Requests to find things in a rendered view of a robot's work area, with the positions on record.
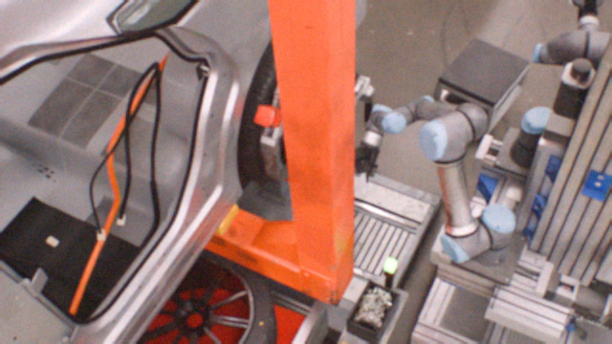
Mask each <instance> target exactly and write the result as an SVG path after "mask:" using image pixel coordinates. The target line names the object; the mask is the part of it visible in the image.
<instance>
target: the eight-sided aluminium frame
mask: <svg viewBox="0 0 612 344"><path fill-rule="evenodd" d="M272 107H275V108H278V109H279V108H280V96H279V88H278V87H276V90H275V92H274V98H273V103H272ZM272 130H273V128H269V127H265V130H264V134H263V135H262V140H261V146H262V149H263V156H264V162H265V168H266V171H265V172H266V175H267V176H268V177H271V178H273V179H276V180H279V181H280V180H281V181H282V180H284V179H289V173H288V164H287V163H284V164H282V159H281V152H280V139H281V136H282V133H283V121H281V125H280V127H278V128H274V131H273V134H272Z"/></svg>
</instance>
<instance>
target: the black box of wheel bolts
mask: <svg viewBox="0 0 612 344"><path fill-rule="evenodd" d="M400 296H401V295H400V294H399V293H397V292H395V291H393V290H390V289H388V288H386V287H384V286H382V285H380V284H377V283H375V282H372V281H370V279H369V281H368V283H367V284H366V286H365V288H364V289H363V291H362V292H361V295H360V296H359V299H358V301H357V302H356V304H355V306H353V307H352V309H351V311H350V312H349V313H348V315H347V316H346V319H345V320H346V331H347V332H349V333H350V334H351V335H353V336H355V337H357V338H359V339H361V340H363V341H365V342H367V343H369V344H379V343H380V341H381V339H382V338H383V334H384V332H385V331H386V329H387V328H388V325H389V323H390V322H392V320H393V318H394V317H395V314H396V312H397V310H398V308H399V304H400Z"/></svg>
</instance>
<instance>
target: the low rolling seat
mask: <svg viewBox="0 0 612 344"><path fill-rule="evenodd" d="M528 69H529V61H528V59H527V58H524V57H522V56H520V55H516V54H513V53H510V52H508V51H506V50H504V49H500V48H498V47H496V46H494V45H492V44H490V43H488V41H485V40H482V39H480V38H477V37H474V38H473V39H472V40H471V41H470V43H469V45H468V46H467V47H466V48H464V49H463V50H462V51H461V52H460V53H459V54H458V55H457V56H456V57H455V58H454V60H453V61H452V63H451V64H450V65H449V66H448V67H447V68H445V69H444V71H443V72H442V73H441V74H440V75H439V78H438V79H439V80H438V81H437V82H436V89H435V97H434V101H435V102H442V103H450V104H457V105H460V104H462V103H472V104H476V105H478V106H479V107H481V108H482V109H483V110H485V112H486V115H487V118H488V126H487V129H486V131H484V134H483V135H482V136H481V137H480V139H479V141H480V142H482V139H483V138H484V136H486V135H488V134H489V133H490V132H491V130H492V128H493V127H494V125H495V124H496V123H497V122H498V121H499V120H500V119H501V117H503V116H504V114H505V113H506V111H507V110H508V109H509V108H510V106H511V105H512V104H513V102H514V101H515V100H516V98H517V96H518V95H520V94H521V92H522V91H523V87H524V84H525V80H526V76H527V73H528Z"/></svg>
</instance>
